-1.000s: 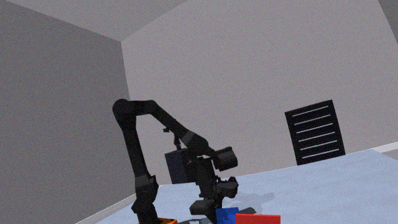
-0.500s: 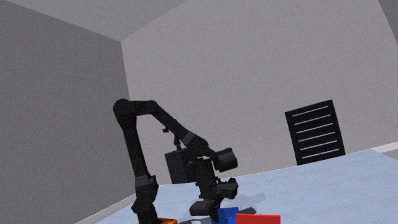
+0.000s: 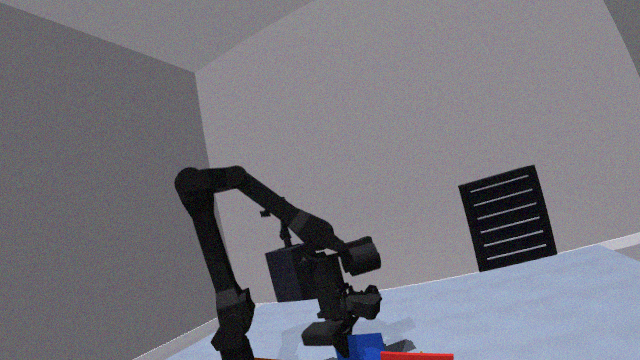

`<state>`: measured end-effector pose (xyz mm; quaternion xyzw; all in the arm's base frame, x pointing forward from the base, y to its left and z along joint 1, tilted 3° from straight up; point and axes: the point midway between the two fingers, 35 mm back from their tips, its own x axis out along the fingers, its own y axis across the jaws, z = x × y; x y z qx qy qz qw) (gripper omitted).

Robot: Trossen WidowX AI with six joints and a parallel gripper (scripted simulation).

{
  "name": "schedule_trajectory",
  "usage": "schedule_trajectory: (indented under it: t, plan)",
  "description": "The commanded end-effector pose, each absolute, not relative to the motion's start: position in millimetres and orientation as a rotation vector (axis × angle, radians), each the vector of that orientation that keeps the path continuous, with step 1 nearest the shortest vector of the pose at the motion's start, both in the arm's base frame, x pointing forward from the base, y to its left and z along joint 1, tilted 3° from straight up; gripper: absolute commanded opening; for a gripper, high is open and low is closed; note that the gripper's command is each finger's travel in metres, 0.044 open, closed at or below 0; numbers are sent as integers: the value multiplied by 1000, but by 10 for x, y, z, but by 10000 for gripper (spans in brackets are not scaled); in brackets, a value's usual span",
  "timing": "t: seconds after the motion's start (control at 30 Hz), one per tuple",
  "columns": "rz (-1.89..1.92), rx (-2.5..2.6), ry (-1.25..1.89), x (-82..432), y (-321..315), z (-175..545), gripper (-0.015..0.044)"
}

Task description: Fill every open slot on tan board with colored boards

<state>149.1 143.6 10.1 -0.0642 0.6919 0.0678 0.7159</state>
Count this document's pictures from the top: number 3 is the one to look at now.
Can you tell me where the blue board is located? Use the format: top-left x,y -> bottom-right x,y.
335,333 -> 386,360

